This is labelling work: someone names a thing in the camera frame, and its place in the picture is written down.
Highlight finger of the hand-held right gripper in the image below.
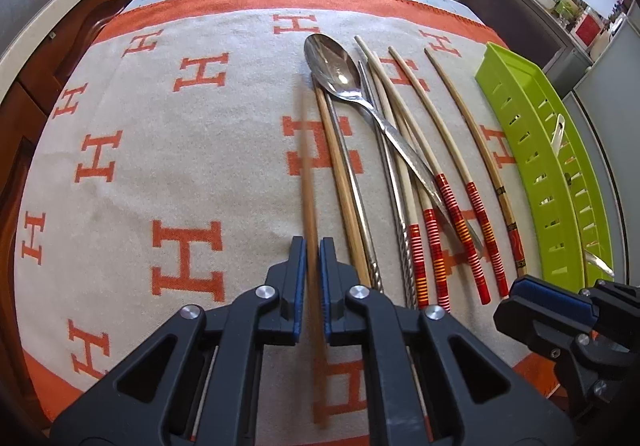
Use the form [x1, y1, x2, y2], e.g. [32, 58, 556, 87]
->
[494, 298, 601, 359]
[510, 276, 640, 327]

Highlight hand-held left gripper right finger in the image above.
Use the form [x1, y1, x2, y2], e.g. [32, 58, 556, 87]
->
[319, 236, 576, 446]

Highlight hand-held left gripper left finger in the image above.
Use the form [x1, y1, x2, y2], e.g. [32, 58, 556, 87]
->
[50, 236, 307, 446]

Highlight dark-patterned bamboo chopstick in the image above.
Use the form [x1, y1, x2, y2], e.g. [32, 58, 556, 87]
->
[424, 47, 526, 278]

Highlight brown wooden chopstick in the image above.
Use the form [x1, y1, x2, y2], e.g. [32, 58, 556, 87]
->
[300, 91, 332, 429]
[314, 85, 373, 288]

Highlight steel chopstick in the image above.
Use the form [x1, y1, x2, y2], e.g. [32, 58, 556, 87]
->
[327, 93, 385, 291]
[357, 60, 418, 311]

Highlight green plastic utensil tray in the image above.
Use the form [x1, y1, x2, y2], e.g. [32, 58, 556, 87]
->
[474, 42, 613, 283]

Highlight white ceramic spoon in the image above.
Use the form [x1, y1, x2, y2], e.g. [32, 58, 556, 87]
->
[551, 114, 567, 150]

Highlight large steel spoon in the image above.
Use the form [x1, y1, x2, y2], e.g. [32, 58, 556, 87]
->
[304, 32, 486, 259]

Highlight orange beige printed blanket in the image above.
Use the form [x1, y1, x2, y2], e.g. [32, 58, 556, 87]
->
[12, 0, 566, 427]

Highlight red canister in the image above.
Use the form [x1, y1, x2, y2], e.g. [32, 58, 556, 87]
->
[570, 8, 606, 47]

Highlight clear bottle green label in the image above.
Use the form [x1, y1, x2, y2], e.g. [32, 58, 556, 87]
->
[555, 0, 585, 27]

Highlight white kitchen countertop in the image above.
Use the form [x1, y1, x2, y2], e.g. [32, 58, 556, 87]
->
[0, 0, 473, 87]

